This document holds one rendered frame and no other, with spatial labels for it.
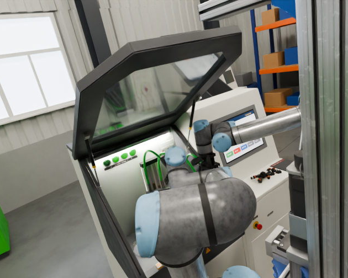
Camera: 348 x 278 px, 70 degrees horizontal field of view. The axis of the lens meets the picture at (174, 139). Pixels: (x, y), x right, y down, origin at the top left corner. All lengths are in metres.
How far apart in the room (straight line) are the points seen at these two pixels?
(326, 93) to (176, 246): 0.41
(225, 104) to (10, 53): 4.01
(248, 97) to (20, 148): 4.08
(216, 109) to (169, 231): 1.38
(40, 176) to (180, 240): 4.85
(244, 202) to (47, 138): 4.81
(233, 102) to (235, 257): 1.03
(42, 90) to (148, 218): 4.79
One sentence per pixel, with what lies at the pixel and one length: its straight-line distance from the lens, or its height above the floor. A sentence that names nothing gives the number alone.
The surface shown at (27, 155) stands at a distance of 5.11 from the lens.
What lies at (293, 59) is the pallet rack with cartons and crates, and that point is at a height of 1.34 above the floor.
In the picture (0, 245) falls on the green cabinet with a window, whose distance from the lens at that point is 3.92.
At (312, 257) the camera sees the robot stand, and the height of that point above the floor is 1.33.
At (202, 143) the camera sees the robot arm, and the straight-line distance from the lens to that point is 1.14.
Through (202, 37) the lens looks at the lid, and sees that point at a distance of 0.90.
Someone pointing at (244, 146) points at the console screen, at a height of 1.19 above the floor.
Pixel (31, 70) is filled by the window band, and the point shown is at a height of 2.21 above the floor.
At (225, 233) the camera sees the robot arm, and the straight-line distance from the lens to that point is 0.46.
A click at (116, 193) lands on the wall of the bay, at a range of 1.69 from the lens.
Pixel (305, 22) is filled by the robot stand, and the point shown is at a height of 1.91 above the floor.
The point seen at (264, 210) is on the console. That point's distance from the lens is 1.78.
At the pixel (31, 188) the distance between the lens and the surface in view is 5.26.
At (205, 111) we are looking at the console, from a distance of 1.69.
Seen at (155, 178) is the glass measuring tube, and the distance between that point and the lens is 1.77.
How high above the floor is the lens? 1.89
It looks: 18 degrees down
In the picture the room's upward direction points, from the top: 12 degrees counter-clockwise
